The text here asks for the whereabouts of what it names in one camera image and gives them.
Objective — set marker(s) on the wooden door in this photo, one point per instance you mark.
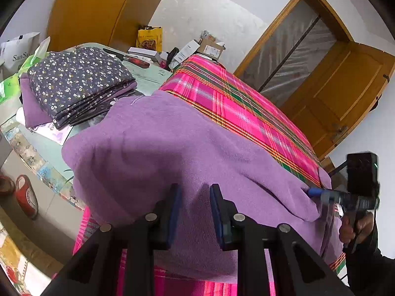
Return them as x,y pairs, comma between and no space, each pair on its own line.
342,92

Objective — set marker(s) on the open cardboard box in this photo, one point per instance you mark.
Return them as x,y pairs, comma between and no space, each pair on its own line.
211,49

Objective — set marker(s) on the folded purple cloth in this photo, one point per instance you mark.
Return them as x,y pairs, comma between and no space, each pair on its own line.
32,108

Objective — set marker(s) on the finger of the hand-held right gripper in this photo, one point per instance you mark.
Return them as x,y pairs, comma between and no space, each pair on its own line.
324,194

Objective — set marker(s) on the white paper bag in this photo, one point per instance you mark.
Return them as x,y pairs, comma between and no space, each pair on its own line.
20,49

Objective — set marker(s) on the person's right hand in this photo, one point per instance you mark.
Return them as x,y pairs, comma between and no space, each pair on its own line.
365,228

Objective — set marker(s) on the pink plaid bed sheet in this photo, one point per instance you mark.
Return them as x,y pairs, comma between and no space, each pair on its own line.
234,98

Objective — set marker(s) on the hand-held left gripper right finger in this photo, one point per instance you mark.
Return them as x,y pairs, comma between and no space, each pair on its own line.
216,219

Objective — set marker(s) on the wooden wardrobe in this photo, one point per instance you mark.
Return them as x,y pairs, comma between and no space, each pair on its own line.
98,9

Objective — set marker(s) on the clear plastic door curtain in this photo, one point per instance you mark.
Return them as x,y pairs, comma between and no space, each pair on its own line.
290,49

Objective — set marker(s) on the folded floral cloth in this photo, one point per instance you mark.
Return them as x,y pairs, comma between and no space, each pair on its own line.
80,80

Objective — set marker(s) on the yellow bag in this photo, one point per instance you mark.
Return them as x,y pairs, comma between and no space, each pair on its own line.
149,38

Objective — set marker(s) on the purple fleece pants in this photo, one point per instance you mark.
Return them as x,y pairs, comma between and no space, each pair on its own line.
185,148

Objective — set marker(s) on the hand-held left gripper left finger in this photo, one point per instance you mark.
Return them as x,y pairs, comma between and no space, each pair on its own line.
175,215

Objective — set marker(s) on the small white box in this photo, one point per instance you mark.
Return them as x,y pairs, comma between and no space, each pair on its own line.
186,52

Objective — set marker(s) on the green packet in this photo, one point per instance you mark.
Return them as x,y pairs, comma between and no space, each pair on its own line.
12,83

